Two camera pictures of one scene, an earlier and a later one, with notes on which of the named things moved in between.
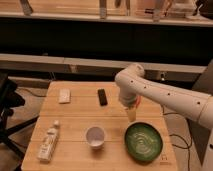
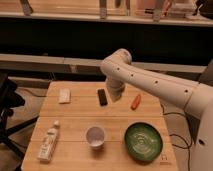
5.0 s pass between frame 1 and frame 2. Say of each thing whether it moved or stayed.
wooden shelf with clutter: stayed
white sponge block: stayed
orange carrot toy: stayed
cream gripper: moved
